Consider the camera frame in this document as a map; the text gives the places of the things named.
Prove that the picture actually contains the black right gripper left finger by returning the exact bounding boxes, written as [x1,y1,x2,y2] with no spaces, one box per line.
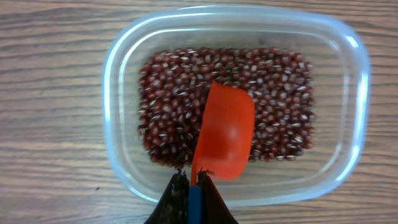
[144,169,190,224]

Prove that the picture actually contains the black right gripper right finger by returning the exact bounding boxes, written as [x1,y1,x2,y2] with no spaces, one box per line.
[198,170,238,224]

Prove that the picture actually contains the red measuring scoop blue handle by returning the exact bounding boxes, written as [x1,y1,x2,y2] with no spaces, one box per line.
[188,82,255,224]

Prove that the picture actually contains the red beans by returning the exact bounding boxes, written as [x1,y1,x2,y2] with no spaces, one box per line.
[138,47,316,168]

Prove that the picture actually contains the clear plastic food container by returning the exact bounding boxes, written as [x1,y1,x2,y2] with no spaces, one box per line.
[102,4,371,207]

